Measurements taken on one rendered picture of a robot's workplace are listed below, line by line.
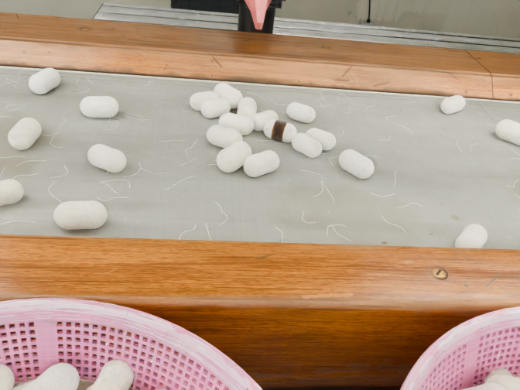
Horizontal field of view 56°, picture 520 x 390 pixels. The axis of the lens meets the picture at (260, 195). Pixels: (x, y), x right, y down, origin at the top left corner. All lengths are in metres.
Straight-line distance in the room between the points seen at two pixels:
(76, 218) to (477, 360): 0.27
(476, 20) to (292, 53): 2.27
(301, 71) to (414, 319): 0.37
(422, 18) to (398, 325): 2.48
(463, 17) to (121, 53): 2.36
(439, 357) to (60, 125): 0.37
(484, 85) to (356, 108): 0.19
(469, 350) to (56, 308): 0.23
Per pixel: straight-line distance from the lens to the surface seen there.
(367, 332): 0.31
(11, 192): 0.39
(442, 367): 0.30
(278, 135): 0.46
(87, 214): 0.35
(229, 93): 0.51
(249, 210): 0.38
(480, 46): 1.17
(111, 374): 0.28
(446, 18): 2.78
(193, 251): 0.31
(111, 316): 0.27
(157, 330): 0.26
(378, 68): 0.63
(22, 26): 0.67
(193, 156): 0.44
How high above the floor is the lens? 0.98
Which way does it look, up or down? 36 degrees down
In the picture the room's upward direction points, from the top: 7 degrees clockwise
